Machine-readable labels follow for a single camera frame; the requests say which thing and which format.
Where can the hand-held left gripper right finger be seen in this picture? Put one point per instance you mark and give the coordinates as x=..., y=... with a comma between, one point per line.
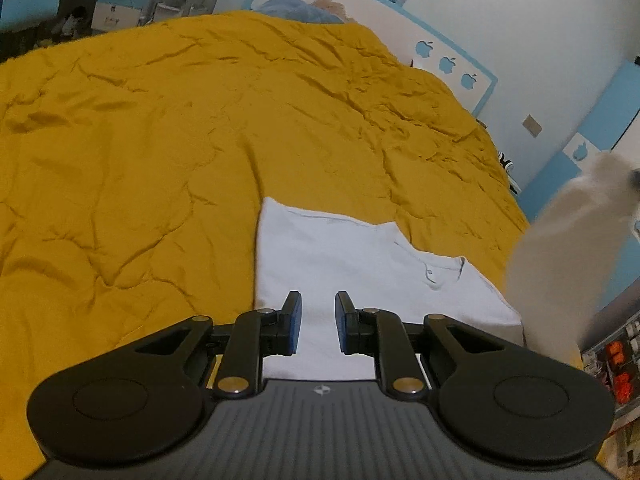
x=342, y=325

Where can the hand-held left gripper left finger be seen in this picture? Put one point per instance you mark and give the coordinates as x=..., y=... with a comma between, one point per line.
x=294, y=325

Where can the white polo shirt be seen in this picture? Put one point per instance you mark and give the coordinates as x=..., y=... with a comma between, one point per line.
x=350, y=250

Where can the yellow bed blanket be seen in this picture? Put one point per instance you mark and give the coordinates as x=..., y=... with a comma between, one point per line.
x=150, y=160

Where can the black and white bedside item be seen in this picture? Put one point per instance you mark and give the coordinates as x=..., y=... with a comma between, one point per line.
x=509, y=170

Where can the cluttered storage shelf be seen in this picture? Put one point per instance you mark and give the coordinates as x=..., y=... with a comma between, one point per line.
x=617, y=360

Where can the blue pillow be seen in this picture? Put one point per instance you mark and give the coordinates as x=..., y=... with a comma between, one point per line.
x=290, y=9

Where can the white headboard with blue trim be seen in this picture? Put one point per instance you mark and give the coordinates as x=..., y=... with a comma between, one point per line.
x=360, y=5

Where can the white and blue paper bag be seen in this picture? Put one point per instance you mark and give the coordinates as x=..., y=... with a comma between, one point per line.
x=120, y=10

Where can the beige wall socket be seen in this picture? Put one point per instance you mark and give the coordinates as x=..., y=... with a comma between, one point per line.
x=532, y=125

